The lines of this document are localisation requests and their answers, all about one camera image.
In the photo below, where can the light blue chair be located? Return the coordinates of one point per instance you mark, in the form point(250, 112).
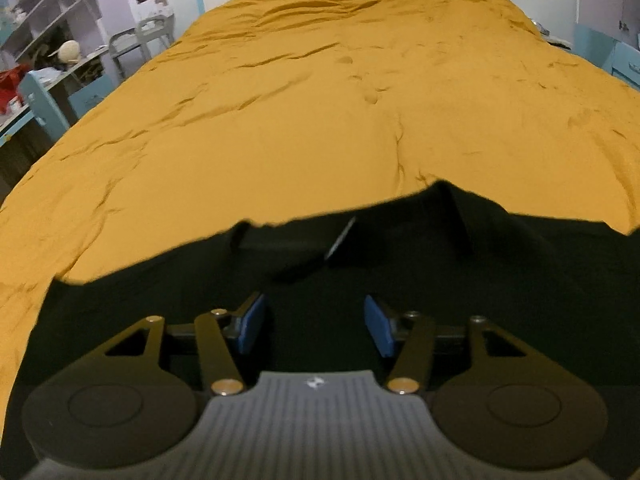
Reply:
point(42, 100)

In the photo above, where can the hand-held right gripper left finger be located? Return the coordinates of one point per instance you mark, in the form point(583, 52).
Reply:
point(252, 321)

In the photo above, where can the white wall shelf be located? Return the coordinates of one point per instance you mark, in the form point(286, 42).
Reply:
point(45, 5)

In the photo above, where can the light blue nightstand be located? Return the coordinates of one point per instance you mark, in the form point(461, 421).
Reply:
point(607, 50)

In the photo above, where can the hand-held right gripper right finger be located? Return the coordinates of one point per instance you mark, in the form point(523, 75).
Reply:
point(377, 321)

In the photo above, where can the red bag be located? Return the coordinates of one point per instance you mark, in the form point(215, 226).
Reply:
point(12, 85)

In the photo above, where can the mustard yellow bed blanket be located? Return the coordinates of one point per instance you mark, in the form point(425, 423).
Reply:
point(320, 110)

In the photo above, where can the white and blue desk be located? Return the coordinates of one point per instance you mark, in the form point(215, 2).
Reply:
point(20, 130)

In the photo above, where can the papers on nightstand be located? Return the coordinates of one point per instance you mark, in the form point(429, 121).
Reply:
point(550, 35)

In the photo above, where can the beige cap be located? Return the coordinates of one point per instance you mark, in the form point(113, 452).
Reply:
point(69, 51)

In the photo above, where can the black long-sleeve sweater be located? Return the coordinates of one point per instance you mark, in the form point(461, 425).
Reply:
point(310, 260)

